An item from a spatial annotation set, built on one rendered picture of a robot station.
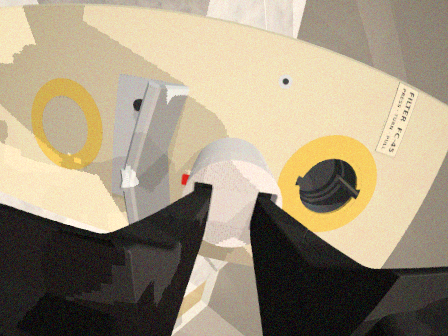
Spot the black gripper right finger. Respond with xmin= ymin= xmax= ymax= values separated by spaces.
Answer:
xmin=249 ymin=193 xmax=448 ymax=336

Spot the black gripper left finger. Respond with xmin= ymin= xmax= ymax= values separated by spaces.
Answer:
xmin=0 ymin=185 xmax=212 ymax=336

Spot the white cylinder with two slots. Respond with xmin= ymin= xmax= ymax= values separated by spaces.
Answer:
xmin=181 ymin=137 xmax=283 ymax=247

